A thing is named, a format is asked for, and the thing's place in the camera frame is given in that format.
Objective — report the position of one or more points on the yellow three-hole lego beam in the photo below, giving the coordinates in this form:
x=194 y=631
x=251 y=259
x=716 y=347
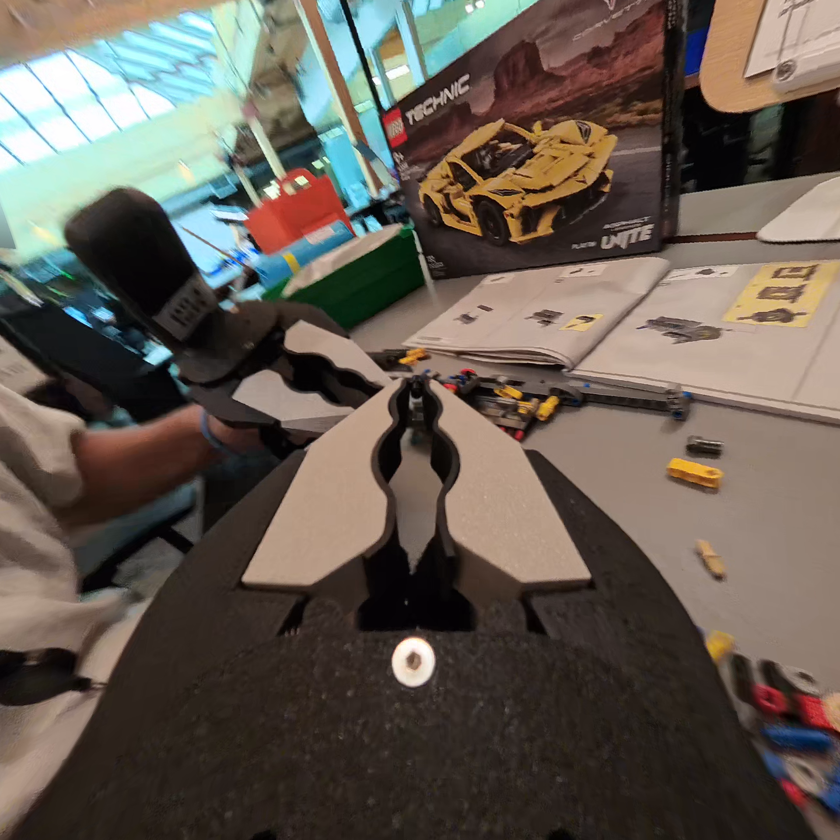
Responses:
x=694 y=472

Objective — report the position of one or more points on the dark grey lego connector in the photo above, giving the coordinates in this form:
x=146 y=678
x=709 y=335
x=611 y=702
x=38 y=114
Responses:
x=705 y=446

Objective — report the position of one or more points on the red plastic tote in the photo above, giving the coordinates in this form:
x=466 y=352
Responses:
x=295 y=210

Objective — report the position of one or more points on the tan lego pin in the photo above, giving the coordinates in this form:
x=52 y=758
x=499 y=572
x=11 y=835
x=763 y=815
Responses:
x=711 y=559

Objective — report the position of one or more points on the blue cylinder roll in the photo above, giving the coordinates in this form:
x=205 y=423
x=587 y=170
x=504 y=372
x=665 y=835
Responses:
x=308 y=253

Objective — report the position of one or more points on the person's left forearm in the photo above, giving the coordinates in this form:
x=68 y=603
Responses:
x=144 y=453

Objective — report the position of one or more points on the lego set box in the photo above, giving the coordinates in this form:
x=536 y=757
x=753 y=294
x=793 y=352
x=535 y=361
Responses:
x=525 y=79

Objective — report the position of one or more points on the white paper bag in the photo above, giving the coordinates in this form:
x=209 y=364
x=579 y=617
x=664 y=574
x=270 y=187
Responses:
x=348 y=256

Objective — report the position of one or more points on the pile of lego pins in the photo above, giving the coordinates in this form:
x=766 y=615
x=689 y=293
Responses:
x=787 y=722

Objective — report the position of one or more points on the white shirt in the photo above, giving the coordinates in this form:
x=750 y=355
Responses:
x=39 y=525

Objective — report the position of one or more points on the instruction booklet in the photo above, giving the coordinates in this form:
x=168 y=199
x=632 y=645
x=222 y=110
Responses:
x=754 y=367

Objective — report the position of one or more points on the yellow lego connector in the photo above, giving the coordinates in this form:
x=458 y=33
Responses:
x=413 y=357

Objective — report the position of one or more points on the lego chassis assembly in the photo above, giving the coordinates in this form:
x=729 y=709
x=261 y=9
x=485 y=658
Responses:
x=525 y=400

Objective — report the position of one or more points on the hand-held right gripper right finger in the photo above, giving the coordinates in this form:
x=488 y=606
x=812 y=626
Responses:
x=518 y=518

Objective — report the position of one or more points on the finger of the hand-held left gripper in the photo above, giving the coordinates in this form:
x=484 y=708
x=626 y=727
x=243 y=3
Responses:
x=289 y=407
x=328 y=351

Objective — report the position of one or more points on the green plastic bin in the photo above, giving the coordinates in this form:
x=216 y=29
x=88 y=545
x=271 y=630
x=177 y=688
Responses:
x=380 y=289

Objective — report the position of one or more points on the printed instruction sheet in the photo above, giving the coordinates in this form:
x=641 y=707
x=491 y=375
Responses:
x=787 y=33

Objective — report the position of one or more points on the pile of dark lego beams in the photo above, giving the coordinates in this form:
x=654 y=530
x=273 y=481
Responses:
x=387 y=358

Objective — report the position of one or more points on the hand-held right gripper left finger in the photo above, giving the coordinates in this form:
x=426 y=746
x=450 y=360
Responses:
x=315 y=518

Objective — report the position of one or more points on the blue wristband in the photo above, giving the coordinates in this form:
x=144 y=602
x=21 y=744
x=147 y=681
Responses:
x=211 y=433

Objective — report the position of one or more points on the wooden document board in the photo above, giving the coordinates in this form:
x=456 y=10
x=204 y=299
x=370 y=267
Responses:
x=728 y=65

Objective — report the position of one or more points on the small lego beam assembly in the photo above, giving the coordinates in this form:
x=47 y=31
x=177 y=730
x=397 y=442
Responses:
x=418 y=410

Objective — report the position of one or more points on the white stand base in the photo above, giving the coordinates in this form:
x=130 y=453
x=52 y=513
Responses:
x=807 y=216

